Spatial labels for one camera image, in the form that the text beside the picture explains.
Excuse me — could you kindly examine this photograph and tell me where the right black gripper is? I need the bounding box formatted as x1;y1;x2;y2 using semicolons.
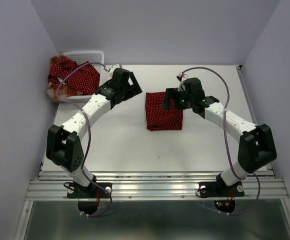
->
161;87;194;111

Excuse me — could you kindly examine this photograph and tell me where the red polka dot skirt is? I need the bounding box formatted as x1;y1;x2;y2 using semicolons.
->
145;92;183;132
47;55;100;96

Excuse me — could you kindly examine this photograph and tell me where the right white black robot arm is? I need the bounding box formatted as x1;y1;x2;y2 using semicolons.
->
162;77;277;195

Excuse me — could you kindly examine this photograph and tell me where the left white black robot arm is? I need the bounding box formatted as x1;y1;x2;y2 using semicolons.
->
46;67;142;197

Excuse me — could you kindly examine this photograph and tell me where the white plastic basket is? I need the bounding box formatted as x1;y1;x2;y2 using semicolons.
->
63;50;104;102

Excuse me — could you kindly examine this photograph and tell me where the red cream plaid skirt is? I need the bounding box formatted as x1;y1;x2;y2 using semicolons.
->
46;56;85;103

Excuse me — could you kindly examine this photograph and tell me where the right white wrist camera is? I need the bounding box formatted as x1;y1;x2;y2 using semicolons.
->
177;72;188;92

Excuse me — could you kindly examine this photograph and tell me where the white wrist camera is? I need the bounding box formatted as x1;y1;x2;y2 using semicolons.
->
177;72;188;92
104;63;122;78

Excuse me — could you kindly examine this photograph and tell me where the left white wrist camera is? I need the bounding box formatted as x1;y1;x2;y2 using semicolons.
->
104;63;122;78

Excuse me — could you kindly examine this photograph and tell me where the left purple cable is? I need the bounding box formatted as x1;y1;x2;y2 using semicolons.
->
56;61;113;218

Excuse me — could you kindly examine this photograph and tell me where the purple cable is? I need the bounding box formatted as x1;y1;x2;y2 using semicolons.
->
177;66;262;216
56;61;113;218

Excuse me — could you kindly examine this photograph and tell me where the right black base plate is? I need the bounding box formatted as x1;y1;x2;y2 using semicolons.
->
196;181;245;199

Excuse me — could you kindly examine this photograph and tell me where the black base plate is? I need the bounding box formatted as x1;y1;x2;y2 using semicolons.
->
196;181;245;199
63;181;110;199

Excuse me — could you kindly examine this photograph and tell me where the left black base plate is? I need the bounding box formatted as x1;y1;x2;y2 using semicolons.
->
63;181;110;199

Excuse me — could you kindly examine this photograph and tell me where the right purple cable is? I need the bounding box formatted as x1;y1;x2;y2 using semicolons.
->
177;66;262;216

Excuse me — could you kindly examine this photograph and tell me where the aluminium rail frame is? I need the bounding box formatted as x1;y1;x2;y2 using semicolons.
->
14;63;290;240

